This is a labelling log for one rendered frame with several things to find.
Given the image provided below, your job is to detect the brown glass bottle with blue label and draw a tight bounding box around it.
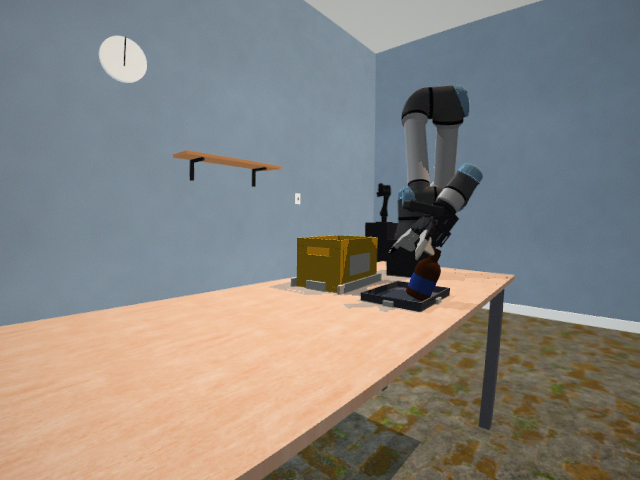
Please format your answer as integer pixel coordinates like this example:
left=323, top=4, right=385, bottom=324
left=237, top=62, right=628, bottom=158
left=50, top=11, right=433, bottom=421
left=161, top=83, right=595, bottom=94
left=406, top=248, right=441, bottom=301

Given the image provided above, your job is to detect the yellow divided crate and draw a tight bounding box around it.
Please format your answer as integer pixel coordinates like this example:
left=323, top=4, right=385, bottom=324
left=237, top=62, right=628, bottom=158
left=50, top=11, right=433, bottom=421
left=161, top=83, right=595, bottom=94
left=297, top=235, right=378, bottom=293

